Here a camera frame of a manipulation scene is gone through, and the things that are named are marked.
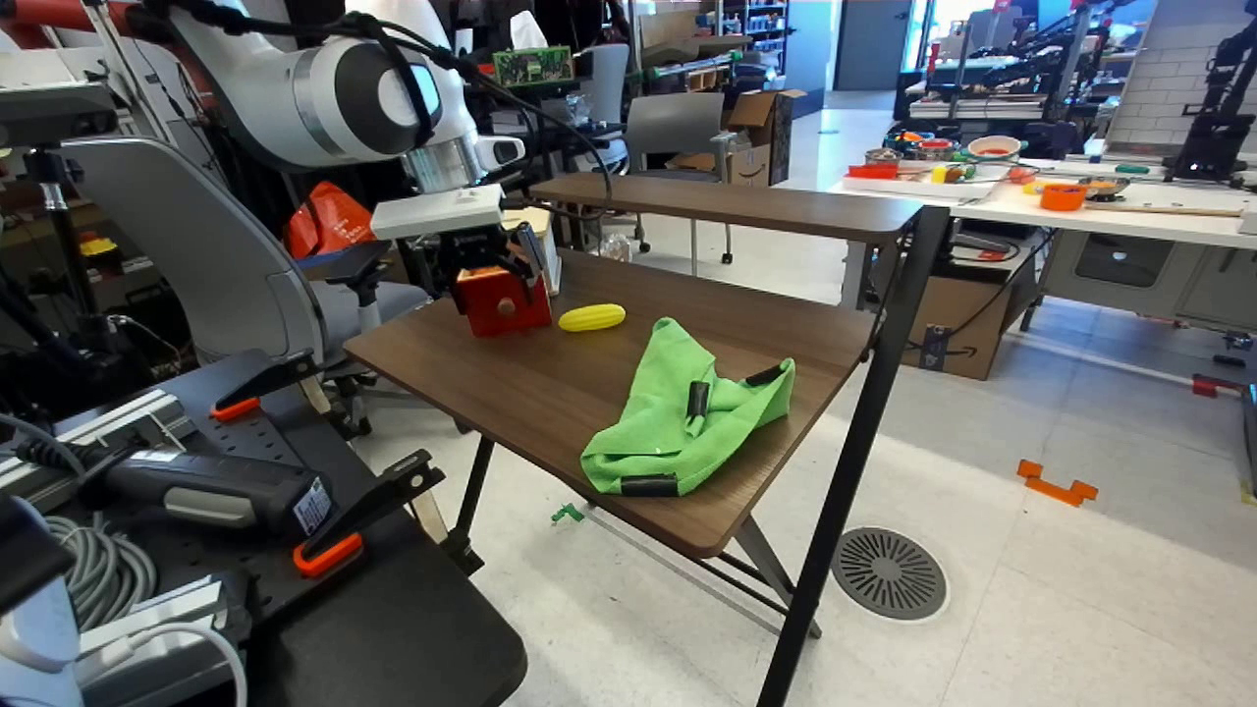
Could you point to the orange bowl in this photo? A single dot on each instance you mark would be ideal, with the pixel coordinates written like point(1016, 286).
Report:
point(1062, 199)

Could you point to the cardboard box under table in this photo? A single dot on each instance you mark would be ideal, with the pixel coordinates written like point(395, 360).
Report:
point(955, 327)

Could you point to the grey office chair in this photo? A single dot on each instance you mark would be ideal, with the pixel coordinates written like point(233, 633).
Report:
point(211, 247)

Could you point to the orange floor marker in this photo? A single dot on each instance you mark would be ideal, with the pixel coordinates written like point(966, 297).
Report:
point(1054, 484)

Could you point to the red drawer with wooden knob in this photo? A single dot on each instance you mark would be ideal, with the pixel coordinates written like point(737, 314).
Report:
point(505, 311)

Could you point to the yellow plastic banana toy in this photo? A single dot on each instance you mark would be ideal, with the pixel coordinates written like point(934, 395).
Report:
point(589, 314)

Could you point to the green cloth bag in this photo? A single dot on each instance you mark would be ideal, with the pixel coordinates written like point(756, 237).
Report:
point(669, 417)

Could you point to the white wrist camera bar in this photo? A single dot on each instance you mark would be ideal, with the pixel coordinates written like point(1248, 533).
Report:
point(436, 214)

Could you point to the round floor drain grate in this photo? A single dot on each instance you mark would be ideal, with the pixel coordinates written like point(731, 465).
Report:
point(888, 573)

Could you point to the open cardboard box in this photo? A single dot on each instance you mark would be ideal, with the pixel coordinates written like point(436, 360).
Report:
point(761, 131)

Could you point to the orange bag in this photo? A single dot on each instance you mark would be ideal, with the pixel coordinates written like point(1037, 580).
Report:
point(327, 221)

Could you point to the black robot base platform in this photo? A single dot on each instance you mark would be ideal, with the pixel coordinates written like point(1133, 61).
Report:
point(395, 640)

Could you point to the black background machine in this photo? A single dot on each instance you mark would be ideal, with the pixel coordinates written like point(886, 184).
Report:
point(1215, 102)

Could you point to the white work table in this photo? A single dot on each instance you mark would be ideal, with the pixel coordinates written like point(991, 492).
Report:
point(1164, 216)

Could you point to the black and grey handheld tool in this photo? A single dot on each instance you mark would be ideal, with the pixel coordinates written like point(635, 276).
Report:
point(216, 492)

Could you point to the brown desk with black frame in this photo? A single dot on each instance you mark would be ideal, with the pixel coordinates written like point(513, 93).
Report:
point(553, 379)

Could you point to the grey background chair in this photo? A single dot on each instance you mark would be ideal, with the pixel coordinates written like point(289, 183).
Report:
point(674, 127)

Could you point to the small green floor piece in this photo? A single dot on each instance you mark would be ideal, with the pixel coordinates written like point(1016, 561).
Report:
point(567, 510)

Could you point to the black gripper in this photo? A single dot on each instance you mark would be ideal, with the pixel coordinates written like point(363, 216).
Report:
point(474, 247)

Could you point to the green circuit board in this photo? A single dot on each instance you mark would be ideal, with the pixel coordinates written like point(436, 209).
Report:
point(537, 65)

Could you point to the red flat tray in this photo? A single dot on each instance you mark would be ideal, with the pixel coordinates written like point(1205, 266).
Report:
point(875, 170)

